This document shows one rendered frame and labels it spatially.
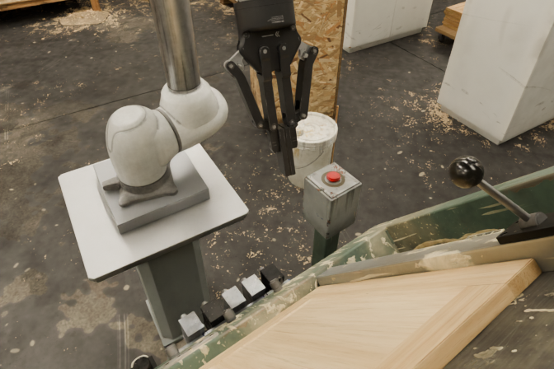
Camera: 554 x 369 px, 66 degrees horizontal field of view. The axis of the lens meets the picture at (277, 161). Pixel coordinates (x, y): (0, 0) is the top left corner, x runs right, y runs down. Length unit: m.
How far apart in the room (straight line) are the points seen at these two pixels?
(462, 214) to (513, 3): 2.06
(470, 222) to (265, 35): 0.59
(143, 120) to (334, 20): 1.58
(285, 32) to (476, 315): 0.39
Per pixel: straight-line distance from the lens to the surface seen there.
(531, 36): 2.84
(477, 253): 0.62
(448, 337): 0.48
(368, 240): 1.11
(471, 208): 0.93
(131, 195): 1.39
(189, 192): 1.38
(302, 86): 0.58
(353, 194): 1.22
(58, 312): 2.24
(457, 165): 0.52
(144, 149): 1.26
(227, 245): 2.24
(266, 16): 0.53
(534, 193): 0.84
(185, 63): 1.24
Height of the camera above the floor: 1.75
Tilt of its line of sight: 40 degrees down
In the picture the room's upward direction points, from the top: straight up
